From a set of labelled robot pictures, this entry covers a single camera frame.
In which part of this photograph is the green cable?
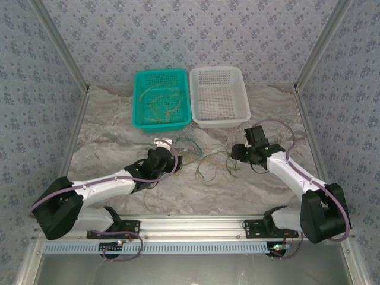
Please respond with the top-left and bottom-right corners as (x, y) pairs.
(225, 147), (240, 179)
(194, 161), (222, 185)
(175, 135), (203, 163)

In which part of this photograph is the white plastic basket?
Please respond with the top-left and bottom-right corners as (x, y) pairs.
(189, 66), (251, 129)

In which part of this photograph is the teal plastic basket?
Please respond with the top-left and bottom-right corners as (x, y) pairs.
(132, 68), (192, 134)

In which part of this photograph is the small left controller board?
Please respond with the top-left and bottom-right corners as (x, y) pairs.
(99, 240), (125, 252)

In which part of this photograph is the small controller board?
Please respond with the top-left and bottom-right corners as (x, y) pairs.
(268, 242), (293, 252)
(99, 240), (125, 252)

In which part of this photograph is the small right controller board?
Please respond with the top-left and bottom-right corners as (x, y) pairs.
(268, 242), (293, 252)

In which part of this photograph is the grey metal panel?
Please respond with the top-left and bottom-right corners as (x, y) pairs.
(14, 239), (368, 285)

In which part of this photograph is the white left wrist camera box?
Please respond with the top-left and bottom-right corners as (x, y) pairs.
(153, 137), (173, 149)

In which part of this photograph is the aluminium mounting rail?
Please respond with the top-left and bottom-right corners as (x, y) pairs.
(33, 216), (356, 241)

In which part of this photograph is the aluminium table side rail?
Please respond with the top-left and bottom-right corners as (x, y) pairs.
(293, 85), (330, 185)
(58, 87), (91, 191)

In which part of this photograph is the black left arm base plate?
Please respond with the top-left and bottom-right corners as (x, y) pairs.
(85, 220), (141, 240)

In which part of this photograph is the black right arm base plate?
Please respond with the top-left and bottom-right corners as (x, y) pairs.
(243, 218), (299, 240)

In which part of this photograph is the white slotted cable duct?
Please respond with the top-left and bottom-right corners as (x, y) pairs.
(44, 242), (293, 255)

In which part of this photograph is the aluminium frame post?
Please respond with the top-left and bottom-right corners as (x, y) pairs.
(293, 0), (354, 91)
(31, 0), (90, 93)

